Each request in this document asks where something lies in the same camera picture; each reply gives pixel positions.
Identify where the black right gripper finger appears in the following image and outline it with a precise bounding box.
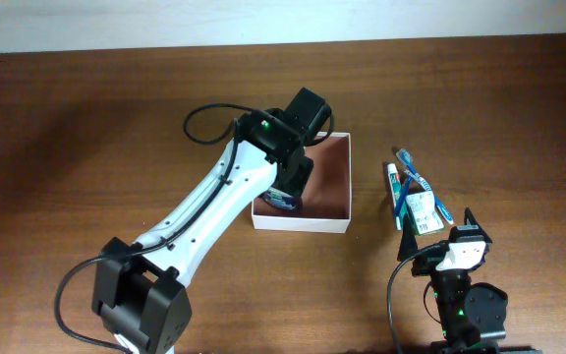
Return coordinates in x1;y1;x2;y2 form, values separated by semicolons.
397;226;419;262
464;207;481;229

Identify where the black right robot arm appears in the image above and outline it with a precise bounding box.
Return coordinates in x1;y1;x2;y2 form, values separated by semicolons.
386;208;537;354

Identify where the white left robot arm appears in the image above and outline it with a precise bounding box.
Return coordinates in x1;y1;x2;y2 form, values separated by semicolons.
91;88;333;353

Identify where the white green toothpaste tube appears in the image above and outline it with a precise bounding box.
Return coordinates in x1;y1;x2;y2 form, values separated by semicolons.
386;163;402;230

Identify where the pink open cardboard box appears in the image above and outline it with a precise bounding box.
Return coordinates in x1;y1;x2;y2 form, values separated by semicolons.
251;132;352;233

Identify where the blue toothbrush with clear cap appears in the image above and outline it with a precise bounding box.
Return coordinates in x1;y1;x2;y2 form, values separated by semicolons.
395;148;454;224

